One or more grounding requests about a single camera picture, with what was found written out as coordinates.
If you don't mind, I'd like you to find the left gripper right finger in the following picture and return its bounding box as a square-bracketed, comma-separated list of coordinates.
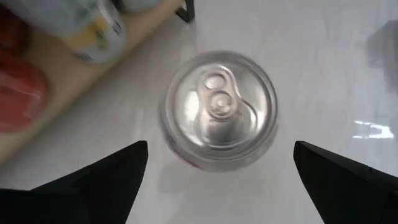
[293, 141, 398, 224]

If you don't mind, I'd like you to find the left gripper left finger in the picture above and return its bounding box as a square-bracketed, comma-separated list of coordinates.
[0, 140, 149, 224]

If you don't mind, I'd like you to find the black-topped beverage can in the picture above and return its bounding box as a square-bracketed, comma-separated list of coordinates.
[9, 0, 128, 65]

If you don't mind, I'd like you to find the silver-topped beverage can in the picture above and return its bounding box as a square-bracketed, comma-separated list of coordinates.
[159, 50, 279, 172]

